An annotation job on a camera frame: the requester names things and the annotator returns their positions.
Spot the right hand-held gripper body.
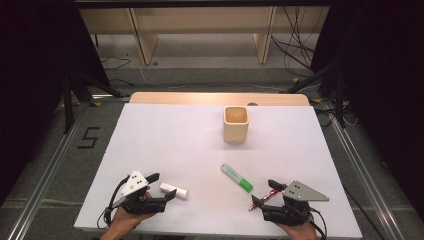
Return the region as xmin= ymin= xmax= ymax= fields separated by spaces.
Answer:
xmin=260 ymin=180 xmax=331 ymax=227

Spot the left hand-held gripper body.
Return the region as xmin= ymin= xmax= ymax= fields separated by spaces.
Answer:
xmin=111 ymin=169 xmax=168 ymax=216

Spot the white cylindrical stick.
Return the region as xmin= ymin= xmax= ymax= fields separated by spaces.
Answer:
xmin=159 ymin=182 xmax=190 ymax=201

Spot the red pen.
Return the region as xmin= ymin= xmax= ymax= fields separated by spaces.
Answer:
xmin=248 ymin=183 xmax=288 ymax=212

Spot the green highlighter marker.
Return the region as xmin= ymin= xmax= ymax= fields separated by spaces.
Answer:
xmin=220 ymin=163 xmax=254 ymax=193

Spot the beige square pen holder cup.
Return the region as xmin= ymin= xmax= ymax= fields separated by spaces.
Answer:
xmin=222 ymin=105 xmax=251 ymax=144

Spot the person's left hand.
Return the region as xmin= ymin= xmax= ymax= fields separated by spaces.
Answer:
xmin=109 ymin=186 xmax=158 ymax=232

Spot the person's right hand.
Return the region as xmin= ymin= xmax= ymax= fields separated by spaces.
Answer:
xmin=277 ymin=222 xmax=320 ymax=240

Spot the black tripod stand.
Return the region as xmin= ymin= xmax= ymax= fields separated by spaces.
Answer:
xmin=60 ymin=70 xmax=125 ymax=135
xmin=279 ymin=59 xmax=348 ymax=130

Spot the light wooden desk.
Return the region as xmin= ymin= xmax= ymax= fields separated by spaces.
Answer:
xmin=79 ymin=5 xmax=331 ymax=66

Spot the black curtain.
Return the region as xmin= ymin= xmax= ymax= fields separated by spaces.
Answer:
xmin=0 ymin=0 xmax=112 ymax=204
xmin=310 ymin=0 xmax=424 ymax=223

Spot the black overhead bar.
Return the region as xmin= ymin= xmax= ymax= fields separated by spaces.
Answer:
xmin=74 ymin=0 xmax=334 ymax=9

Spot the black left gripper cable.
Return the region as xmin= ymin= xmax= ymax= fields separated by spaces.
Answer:
xmin=96 ymin=174 xmax=131 ymax=231

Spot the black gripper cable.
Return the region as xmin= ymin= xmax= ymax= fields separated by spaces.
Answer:
xmin=96 ymin=174 xmax=131 ymax=231
xmin=308 ymin=206 xmax=328 ymax=240

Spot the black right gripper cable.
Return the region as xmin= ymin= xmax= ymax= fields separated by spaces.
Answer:
xmin=308 ymin=206 xmax=328 ymax=240

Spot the aluminium floor rail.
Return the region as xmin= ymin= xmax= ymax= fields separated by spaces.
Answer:
xmin=328 ymin=116 xmax=407 ymax=240
xmin=6 ymin=99 xmax=132 ymax=240

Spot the thin black floor cable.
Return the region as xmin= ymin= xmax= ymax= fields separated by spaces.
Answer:
xmin=100 ymin=55 xmax=132 ymax=71

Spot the black cable bundle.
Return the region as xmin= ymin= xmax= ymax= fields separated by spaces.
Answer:
xmin=270 ymin=6 xmax=316 ymax=78

